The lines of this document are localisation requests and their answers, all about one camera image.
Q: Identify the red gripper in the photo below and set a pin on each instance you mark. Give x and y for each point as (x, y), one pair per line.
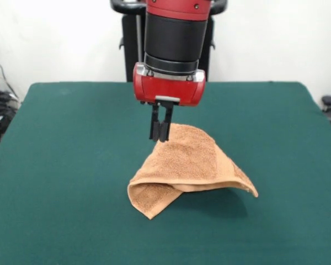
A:
(168, 88)

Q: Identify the tan terry towel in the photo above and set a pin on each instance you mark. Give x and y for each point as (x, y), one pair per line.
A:
(187, 163)

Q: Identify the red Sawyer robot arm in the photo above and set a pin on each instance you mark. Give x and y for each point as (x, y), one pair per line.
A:
(173, 38)

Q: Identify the dark green table cloth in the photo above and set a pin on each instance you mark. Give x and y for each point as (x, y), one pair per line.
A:
(71, 165)

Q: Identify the black equipment pile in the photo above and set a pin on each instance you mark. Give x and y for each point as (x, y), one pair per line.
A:
(0, 110)

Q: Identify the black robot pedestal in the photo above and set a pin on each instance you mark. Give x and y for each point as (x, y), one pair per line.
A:
(129, 41)

